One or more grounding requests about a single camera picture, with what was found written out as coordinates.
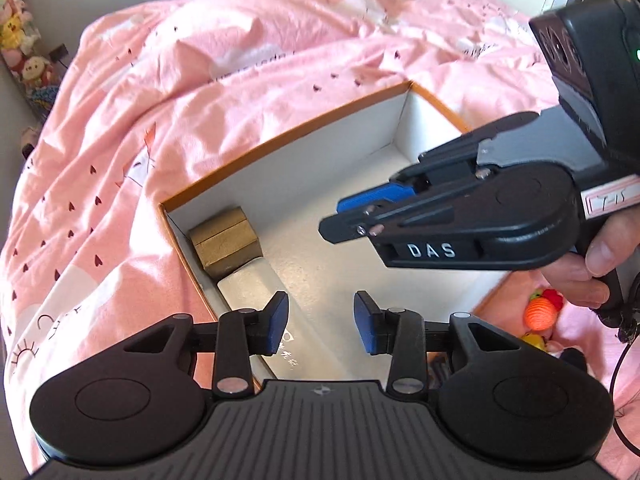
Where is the row of small plush toys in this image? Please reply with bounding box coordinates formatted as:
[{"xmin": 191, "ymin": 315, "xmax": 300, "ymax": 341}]
[{"xmin": 0, "ymin": 0, "xmax": 58, "ymax": 111}]

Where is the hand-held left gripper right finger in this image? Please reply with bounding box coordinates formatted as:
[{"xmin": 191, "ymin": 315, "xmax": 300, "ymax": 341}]
[{"xmin": 352, "ymin": 290, "xmax": 519, "ymax": 399}]

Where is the small brown cardboard box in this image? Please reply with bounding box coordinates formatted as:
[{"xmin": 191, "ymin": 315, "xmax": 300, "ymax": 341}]
[{"xmin": 189, "ymin": 206, "xmax": 264, "ymax": 281}]

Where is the pink printed blanket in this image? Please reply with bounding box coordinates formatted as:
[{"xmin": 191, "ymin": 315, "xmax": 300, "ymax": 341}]
[{"xmin": 0, "ymin": 0, "xmax": 640, "ymax": 466}]

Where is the flat white box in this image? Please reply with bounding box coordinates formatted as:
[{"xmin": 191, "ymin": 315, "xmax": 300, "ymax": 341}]
[{"xmin": 216, "ymin": 257, "xmax": 313, "ymax": 380}]

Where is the black cable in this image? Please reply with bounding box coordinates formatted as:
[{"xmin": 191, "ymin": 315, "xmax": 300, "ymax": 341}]
[{"xmin": 595, "ymin": 305, "xmax": 640, "ymax": 456}]

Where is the orange crochet ball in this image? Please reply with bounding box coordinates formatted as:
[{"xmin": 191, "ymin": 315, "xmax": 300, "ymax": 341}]
[{"xmin": 524, "ymin": 295, "xmax": 555, "ymax": 332}]

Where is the person's right hand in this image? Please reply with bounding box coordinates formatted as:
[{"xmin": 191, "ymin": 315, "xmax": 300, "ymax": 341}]
[{"xmin": 542, "ymin": 210, "xmax": 640, "ymax": 309}]

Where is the yellow toy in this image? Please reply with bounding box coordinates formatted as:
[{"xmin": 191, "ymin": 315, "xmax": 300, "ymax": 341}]
[{"xmin": 520, "ymin": 332, "xmax": 552, "ymax": 354}]

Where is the orange cardboard box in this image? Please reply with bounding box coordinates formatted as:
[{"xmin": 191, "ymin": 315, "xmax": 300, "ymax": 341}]
[{"xmin": 159, "ymin": 80, "xmax": 508, "ymax": 396}]

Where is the white rabbit plush black hair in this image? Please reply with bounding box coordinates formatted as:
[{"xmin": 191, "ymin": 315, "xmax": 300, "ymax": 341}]
[{"xmin": 552, "ymin": 346, "xmax": 591, "ymax": 377}]

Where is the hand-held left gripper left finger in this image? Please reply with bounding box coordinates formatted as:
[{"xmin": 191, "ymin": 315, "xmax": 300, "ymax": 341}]
[{"xmin": 122, "ymin": 291, "xmax": 291, "ymax": 401}]

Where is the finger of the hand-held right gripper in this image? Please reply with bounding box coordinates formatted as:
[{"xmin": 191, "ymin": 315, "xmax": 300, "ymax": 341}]
[
  {"xmin": 319, "ymin": 175, "xmax": 501, "ymax": 269},
  {"xmin": 337, "ymin": 112, "xmax": 541, "ymax": 216}
]

